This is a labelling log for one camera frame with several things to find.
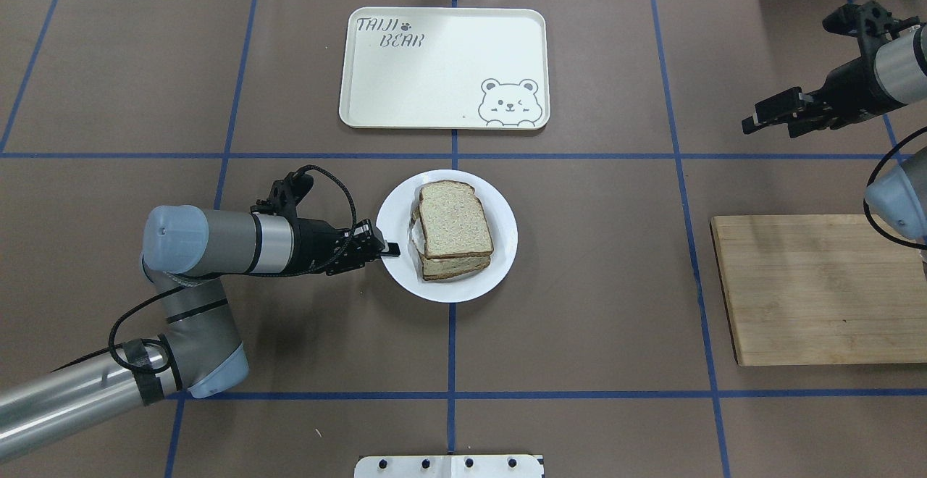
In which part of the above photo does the white round plate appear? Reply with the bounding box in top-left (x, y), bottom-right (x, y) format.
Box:
top-left (374, 169), bottom-right (519, 303)

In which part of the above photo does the cream bear serving tray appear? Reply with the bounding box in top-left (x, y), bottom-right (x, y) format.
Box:
top-left (339, 7), bottom-right (550, 130)

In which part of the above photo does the wooden cutting board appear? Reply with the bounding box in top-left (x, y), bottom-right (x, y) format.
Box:
top-left (710, 214), bottom-right (926, 366)

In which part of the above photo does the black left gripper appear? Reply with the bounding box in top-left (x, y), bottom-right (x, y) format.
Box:
top-left (292, 218), bottom-right (401, 276)

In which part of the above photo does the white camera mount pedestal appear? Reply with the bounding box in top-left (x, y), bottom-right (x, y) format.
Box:
top-left (353, 454), bottom-right (545, 477)

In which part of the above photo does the bread slice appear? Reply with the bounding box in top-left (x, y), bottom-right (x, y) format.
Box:
top-left (417, 179), bottom-right (495, 259)
top-left (408, 209), bottom-right (491, 281)

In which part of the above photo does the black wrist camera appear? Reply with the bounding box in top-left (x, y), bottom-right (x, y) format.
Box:
top-left (822, 1), bottom-right (923, 60)

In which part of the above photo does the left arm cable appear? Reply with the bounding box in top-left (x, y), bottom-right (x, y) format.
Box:
top-left (293, 164), bottom-right (359, 276)

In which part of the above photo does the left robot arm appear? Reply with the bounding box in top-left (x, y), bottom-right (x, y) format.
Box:
top-left (1, 205), bottom-right (400, 462)

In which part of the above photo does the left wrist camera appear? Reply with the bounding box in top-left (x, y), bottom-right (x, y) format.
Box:
top-left (251, 172), bottom-right (314, 224)

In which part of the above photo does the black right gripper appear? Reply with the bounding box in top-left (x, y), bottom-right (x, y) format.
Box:
top-left (742, 58), bottom-right (888, 138)

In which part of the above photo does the bread slice under egg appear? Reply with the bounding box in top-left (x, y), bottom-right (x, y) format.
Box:
top-left (408, 209), bottom-right (491, 281)

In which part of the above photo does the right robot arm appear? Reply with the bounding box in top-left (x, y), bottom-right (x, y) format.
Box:
top-left (741, 18), bottom-right (925, 251)

